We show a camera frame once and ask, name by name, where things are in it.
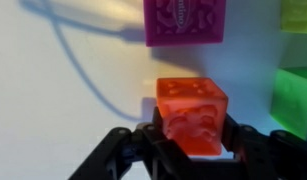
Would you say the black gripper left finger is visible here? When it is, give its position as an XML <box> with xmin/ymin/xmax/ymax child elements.
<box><xmin>67</xmin><ymin>105</ymin><xmax>195</xmax><ymax>180</ymax></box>

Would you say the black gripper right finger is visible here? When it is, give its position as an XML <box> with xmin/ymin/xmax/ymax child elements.
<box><xmin>222</xmin><ymin>112</ymin><xmax>307</xmax><ymax>180</ymax></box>

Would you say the orange toy block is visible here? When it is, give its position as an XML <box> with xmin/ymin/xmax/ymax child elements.
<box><xmin>155</xmin><ymin>77</ymin><xmax>229</xmax><ymax>157</ymax></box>

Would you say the green toy block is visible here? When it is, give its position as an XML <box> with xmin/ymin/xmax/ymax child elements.
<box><xmin>270</xmin><ymin>66</ymin><xmax>307</xmax><ymax>141</ymax></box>

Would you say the lime yellow toy block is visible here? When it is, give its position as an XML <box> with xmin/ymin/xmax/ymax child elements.
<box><xmin>280</xmin><ymin>0</ymin><xmax>307</xmax><ymax>35</ymax></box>

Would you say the magenta toy block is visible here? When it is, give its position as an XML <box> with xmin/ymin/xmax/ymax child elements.
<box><xmin>142</xmin><ymin>0</ymin><xmax>227</xmax><ymax>47</ymax></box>

